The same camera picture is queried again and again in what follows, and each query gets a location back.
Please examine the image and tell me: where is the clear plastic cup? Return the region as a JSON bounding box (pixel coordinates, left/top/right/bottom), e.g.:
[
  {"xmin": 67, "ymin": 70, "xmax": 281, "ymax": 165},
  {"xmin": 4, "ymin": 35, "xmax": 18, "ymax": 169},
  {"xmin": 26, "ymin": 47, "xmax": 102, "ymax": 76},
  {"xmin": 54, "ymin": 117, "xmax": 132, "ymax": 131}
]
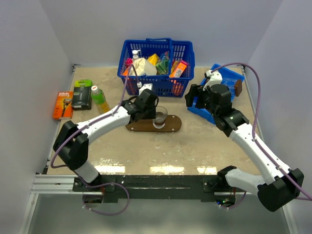
[{"xmin": 153, "ymin": 106, "xmax": 168, "ymax": 129}]

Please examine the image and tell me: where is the clear acrylic toothbrush holder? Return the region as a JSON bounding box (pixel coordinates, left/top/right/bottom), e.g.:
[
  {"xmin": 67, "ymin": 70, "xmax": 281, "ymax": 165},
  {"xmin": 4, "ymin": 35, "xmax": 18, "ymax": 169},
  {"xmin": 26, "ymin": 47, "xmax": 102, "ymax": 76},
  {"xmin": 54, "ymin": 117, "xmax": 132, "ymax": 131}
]
[{"xmin": 228, "ymin": 79, "xmax": 242, "ymax": 98}]

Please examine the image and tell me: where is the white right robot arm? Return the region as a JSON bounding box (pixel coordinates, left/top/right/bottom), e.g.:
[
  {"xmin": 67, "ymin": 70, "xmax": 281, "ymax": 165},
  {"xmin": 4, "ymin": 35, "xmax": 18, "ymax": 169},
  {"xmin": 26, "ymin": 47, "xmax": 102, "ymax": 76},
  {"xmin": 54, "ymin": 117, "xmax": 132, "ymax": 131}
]
[{"xmin": 185, "ymin": 84, "xmax": 304, "ymax": 212}]

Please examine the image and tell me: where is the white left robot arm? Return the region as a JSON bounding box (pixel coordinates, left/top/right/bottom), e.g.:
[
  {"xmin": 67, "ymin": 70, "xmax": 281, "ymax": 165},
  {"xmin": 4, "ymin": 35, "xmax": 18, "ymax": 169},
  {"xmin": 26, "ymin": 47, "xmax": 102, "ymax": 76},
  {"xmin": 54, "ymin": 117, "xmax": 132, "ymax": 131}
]
[{"xmin": 53, "ymin": 89, "xmax": 159, "ymax": 191}]

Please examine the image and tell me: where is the oval wooden tray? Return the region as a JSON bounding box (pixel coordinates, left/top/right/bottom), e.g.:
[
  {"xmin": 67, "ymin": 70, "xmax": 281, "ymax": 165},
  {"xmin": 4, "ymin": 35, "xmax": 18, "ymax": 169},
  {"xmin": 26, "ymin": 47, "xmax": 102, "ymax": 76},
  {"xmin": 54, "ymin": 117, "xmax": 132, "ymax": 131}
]
[{"xmin": 125, "ymin": 115, "xmax": 182, "ymax": 133}]

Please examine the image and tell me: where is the blue plastic shopping basket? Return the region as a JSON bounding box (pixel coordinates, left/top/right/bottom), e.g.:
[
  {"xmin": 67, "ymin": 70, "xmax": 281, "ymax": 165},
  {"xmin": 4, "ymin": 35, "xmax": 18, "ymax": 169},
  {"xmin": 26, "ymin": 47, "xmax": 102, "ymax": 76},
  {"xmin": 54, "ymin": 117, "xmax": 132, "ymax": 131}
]
[{"xmin": 117, "ymin": 38, "xmax": 195, "ymax": 98}]

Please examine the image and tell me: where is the orange cardboard box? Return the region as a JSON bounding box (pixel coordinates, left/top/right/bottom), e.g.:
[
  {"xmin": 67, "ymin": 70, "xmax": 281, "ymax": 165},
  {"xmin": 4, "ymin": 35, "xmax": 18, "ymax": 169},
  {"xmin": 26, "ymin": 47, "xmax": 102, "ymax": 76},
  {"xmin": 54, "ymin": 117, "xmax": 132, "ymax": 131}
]
[{"xmin": 169, "ymin": 60, "xmax": 188, "ymax": 78}]

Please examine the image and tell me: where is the white crumpled paper bag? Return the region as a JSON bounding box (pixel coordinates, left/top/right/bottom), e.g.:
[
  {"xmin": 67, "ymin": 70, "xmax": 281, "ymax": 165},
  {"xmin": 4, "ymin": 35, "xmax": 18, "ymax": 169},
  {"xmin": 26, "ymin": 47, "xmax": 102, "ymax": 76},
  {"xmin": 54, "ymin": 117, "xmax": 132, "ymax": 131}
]
[{"xmin": 133, "ymin": 58, "xmax": 157, "ymax": 76}]

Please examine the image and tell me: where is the green sponge pack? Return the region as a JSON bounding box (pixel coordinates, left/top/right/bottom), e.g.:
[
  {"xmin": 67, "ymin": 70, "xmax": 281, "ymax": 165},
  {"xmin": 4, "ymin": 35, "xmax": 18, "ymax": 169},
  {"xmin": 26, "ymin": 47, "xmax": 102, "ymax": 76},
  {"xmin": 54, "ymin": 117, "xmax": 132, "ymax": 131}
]
[{"xmin": 155, "ymin": 51, "xmax": 170, "ymax": 75}]

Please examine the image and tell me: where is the orange juice bottle green label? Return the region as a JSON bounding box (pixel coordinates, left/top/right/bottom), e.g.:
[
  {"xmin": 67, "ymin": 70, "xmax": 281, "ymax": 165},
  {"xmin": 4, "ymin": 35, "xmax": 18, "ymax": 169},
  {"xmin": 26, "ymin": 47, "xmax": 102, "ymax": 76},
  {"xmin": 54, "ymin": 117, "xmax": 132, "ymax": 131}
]
[{"xmin": 91, "ymin": 85, "xmax": 111, "ymax": 114}]

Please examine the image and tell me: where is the magenta small box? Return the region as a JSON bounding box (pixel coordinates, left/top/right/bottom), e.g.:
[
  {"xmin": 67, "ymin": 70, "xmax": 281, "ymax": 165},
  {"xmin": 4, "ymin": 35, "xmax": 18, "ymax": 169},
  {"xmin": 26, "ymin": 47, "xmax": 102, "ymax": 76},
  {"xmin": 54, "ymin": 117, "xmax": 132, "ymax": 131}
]
[{"xmin": 125, "ymin": 58, "xmax": 133, "ymax": 70}]

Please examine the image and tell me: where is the yellow snack packet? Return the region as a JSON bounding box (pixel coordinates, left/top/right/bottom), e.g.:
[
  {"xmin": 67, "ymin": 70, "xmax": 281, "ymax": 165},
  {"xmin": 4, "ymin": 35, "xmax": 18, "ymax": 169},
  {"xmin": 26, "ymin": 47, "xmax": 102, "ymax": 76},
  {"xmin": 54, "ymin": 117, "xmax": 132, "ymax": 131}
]
[{"xmin": 147, "ymin": 53, "xmax": 159, "ymax": 66}]

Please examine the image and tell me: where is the white pump dispenser bottle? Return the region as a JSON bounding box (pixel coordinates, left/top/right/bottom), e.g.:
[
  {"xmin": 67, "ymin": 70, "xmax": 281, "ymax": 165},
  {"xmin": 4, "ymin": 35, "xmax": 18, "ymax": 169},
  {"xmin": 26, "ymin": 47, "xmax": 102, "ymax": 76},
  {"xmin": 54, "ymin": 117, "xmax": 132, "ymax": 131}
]
[{"xmin": 132, "ymin": 50, "xmax": 141, "ymax": 60}]

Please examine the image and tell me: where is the black green Gillette box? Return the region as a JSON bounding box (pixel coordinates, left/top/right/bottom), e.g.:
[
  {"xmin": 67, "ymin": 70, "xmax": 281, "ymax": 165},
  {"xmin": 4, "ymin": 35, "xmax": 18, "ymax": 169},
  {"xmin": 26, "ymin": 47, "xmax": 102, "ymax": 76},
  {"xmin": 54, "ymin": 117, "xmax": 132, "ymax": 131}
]
[{"xmin": 72, "ymin": 79, "xmax": 93, "ymax": 110}]

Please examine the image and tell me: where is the orange Gillette Fusion5 box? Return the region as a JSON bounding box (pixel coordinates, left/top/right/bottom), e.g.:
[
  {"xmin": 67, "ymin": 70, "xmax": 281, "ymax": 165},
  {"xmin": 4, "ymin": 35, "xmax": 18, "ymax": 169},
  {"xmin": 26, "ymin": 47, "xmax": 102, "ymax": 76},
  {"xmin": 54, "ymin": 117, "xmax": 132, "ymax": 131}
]
[{"xmin": 52, "ymin": 91, "xmax": 73, "ymax": 120}]

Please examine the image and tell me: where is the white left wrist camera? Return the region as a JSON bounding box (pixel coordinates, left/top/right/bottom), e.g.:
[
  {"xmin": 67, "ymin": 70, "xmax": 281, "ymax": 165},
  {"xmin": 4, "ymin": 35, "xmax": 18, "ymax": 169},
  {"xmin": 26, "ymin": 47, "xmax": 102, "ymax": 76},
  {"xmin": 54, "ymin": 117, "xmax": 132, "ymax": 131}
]
[{"xmin": 137, "ymin": 82, "xmax": 153, "ymax": 95}]

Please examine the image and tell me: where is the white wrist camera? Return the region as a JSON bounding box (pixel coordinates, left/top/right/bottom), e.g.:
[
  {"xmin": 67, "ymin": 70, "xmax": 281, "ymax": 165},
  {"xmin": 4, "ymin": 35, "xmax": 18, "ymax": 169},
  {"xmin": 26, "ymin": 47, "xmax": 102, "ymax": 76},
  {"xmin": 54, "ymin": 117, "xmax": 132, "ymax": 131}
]
[
  {"xmin": 203, "ymin": 70, "xmax": 223, "ymax": 91},
  {"xmin": 137, "ymin": 82, "xmax": 153, "ymax": 95}
]

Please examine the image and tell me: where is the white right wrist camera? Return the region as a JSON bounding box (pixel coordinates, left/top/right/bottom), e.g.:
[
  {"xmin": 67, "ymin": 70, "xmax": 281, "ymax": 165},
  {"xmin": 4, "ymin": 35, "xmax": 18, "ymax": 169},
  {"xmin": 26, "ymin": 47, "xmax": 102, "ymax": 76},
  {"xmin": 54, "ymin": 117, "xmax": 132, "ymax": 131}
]
[{"xmin": 203, "ymin": 70, "xmax": 223, "ymax": 91}]

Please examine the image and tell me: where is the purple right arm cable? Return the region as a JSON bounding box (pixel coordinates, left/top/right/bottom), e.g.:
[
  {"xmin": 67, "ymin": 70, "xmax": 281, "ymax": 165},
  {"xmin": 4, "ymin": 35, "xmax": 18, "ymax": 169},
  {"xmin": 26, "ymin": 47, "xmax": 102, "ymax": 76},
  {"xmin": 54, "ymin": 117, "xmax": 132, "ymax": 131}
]
[{"xmin": 211, "ymin": 62, "xmax": 312, "ymax": 210}]

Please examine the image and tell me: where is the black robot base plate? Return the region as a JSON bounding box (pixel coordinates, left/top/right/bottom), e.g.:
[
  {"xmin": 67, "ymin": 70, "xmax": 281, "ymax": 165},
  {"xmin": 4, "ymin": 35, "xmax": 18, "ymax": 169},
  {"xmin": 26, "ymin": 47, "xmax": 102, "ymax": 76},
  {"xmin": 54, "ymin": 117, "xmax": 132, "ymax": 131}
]
[{"xmin": 73, "ymin": 175, "xmax": 233, "ymax": 203}]

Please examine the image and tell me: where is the aluminium frame rail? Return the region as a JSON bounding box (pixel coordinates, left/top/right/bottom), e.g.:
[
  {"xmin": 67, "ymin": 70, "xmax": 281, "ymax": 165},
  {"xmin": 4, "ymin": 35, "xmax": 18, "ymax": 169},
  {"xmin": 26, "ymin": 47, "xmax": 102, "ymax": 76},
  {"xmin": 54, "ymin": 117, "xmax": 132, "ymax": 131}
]
[{"xmin": 19, "ymin": 175, "xmax": 95, "ymax": 234}]

